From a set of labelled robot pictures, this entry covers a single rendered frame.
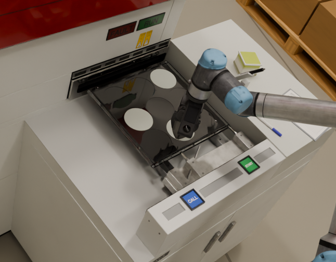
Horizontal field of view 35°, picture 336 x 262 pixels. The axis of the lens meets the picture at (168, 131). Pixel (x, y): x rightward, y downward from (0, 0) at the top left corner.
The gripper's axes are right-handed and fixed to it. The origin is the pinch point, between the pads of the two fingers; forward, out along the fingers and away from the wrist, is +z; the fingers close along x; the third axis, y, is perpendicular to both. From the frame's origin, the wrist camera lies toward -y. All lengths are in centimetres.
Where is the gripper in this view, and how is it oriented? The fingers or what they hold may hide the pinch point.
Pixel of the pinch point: (177, 137)
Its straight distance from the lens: 173.2
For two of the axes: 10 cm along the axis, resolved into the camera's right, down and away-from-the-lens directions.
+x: -9.3, -3.6, -0.4
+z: -2.8, 6.3, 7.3
